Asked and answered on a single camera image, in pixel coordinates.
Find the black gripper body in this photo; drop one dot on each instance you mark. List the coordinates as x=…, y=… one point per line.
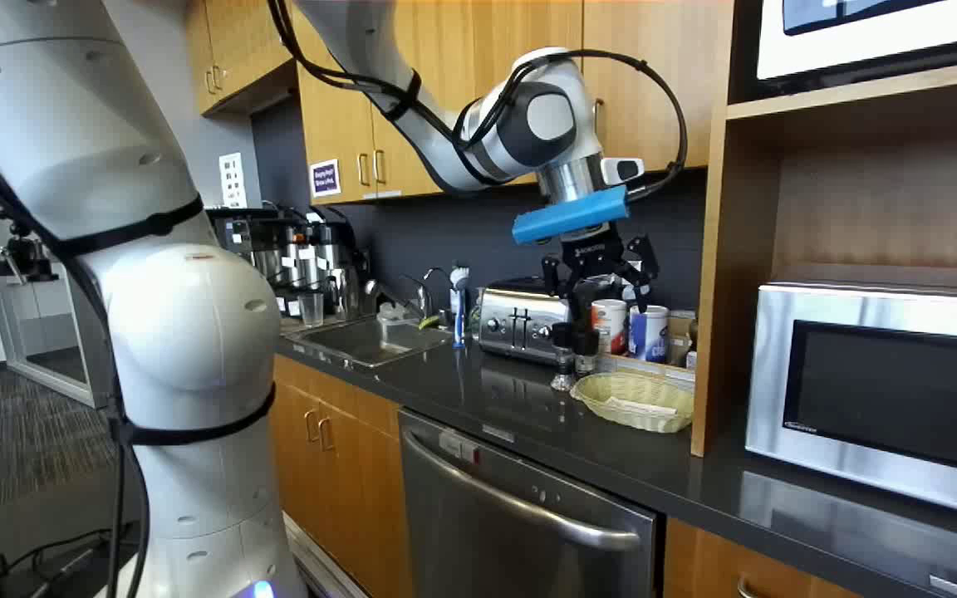
x=596, y=254

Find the stainless steel toaster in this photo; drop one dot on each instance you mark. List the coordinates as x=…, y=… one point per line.
x=515, y=318

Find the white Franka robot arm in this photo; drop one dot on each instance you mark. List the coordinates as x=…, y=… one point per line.
x=169, y=334

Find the black slim container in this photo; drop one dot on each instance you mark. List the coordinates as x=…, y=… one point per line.
x=589, y=328

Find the white cup with red print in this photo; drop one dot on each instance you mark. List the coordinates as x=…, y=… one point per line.
x=611, y=328

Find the small beige jar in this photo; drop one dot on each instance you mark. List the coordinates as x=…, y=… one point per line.
x=684, y=336

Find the wooden shelf unit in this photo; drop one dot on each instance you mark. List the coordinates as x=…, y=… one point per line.
x=738, y=220

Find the chrome faucet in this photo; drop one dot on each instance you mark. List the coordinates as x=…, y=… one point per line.
x=424, y=295

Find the yellow green sponge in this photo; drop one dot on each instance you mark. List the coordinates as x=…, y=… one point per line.
x=430, y=324

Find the yellow plastic container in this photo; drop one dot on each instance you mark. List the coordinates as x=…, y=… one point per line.
x=634, y=400

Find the wooden upper cabinets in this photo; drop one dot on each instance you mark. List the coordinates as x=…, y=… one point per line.
x=655, y=68

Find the stainless steel sink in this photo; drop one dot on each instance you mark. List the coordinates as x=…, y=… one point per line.
x=362, y=343

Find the blue sign sticker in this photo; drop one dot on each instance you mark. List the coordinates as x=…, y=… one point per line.
x=323, y=177

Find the stainless steel dishwasher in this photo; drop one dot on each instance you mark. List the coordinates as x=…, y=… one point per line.
x=514, y=518

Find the black and chrome coffee machine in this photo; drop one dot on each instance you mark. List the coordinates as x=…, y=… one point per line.
x=301, y=270

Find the stainless steel microwave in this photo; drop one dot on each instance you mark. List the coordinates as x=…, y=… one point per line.
x=887, y=400

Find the wooden base cabinet with drawer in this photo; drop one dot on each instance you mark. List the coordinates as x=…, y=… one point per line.
x=722, y=570

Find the white framed appliance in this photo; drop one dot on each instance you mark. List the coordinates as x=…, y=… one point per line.
x=887, y=43

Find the glass partition door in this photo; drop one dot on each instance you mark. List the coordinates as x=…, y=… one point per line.
x=49, y=321

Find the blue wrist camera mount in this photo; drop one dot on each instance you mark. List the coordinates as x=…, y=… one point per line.
x=570, y=216

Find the white switch plate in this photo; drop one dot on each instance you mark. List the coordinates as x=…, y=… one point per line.
x=235, y=180

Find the black camera on tripod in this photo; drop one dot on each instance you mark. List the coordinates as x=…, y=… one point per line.
x=28, y=256

